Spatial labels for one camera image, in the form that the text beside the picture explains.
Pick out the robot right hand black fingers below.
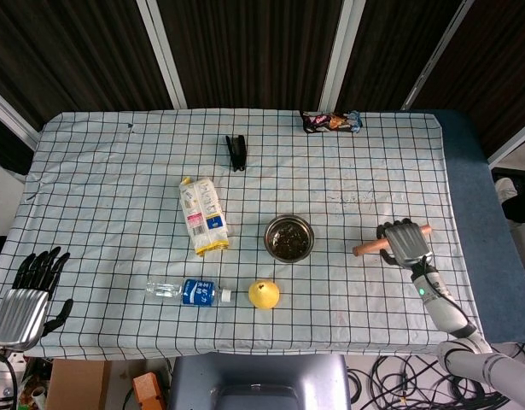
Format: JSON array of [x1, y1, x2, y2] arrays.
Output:
[[376, 218, 434, 270]]

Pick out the robot left hand black fingers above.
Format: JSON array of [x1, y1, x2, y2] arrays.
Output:
[[0, 246, 74, 352]]

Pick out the wooden stick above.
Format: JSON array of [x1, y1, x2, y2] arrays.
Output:
[[352, 224, 434, 257]]

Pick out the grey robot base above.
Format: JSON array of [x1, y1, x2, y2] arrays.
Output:
[[166, 352, 352, 410]]

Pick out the metal bowl with dark contents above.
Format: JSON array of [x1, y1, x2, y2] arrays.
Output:
[[263, 214, 316, 264]]

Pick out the brown cardboard box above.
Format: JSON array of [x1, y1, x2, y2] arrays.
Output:
[[45, 358, 113, 410]]

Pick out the white shoe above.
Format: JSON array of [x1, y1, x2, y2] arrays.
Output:
[[494, 177, 520, 204]]

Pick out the dark chocolate snack wrapper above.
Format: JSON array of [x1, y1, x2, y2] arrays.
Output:
[[300, 109, 364, 135]]

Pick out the orange block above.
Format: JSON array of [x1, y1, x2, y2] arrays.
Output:
[[131, 372, 166, 410]]

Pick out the yellow pear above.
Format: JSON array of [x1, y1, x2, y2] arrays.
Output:
[[248, 278, 281, 310]]

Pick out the white checkered tablecloth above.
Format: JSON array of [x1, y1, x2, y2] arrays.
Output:
[[0, 108, 485, 362]]

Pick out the clear water bottle blue label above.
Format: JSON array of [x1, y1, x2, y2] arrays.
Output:
[[145, 277, 234, 308]]

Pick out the black clip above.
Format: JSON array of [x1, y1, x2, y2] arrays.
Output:
[[225, 134, 248, 173]]

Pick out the yellow white snack bag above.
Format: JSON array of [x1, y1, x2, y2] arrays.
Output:
[[178, 177, 230, 257]]

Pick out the black floor cables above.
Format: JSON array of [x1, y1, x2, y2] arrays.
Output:
[[347, 341, 525, 410]]

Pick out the white partition frame post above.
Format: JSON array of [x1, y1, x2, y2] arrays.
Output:
[[136, 0, 189, 110], [319, 0, 368, 111], [400, 0, 476, 110]]

